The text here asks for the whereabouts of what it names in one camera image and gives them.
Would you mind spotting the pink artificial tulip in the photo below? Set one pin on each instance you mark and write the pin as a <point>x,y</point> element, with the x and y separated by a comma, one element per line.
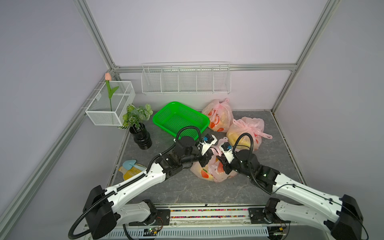
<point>111,91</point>

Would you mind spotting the green potted plant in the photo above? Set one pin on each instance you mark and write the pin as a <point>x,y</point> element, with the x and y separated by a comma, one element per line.
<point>135,117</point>

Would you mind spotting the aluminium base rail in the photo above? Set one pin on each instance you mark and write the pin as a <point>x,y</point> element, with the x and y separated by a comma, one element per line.
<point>207,222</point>

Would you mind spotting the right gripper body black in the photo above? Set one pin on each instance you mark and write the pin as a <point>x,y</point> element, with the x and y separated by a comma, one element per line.
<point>227,163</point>

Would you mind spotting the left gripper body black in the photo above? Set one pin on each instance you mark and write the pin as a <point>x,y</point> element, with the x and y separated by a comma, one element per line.
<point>204,158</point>

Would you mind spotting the black plant vase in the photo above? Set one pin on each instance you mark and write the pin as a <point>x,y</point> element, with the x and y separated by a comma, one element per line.
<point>141,136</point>

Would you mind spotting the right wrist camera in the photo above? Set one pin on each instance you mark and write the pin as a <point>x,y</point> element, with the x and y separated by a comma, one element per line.
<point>227,150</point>

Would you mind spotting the green plastic basket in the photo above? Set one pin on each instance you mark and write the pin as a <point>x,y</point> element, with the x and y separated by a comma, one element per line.
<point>174,116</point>

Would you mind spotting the white wire shelf back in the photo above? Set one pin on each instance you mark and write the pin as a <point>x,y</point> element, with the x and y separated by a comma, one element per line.
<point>186,78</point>

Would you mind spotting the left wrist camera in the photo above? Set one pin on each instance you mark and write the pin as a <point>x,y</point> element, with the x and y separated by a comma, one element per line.
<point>208,141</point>

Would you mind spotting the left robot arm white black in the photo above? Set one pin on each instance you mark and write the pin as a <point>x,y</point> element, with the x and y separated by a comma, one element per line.
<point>126,195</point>

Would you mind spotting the plain pink plastic bag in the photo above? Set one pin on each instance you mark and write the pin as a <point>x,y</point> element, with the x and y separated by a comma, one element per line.
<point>214,169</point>

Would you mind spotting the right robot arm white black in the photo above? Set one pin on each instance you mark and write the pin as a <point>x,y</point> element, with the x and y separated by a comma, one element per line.
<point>340,217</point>

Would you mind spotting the yellow white work glove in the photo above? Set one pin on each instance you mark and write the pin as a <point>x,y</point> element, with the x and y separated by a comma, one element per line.
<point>136,169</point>

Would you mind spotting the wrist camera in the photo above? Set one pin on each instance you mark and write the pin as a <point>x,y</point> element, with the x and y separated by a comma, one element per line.
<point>208,141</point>
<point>227,150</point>

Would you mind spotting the white wire basket left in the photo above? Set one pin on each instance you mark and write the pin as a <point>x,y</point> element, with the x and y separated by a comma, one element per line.
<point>99,110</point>

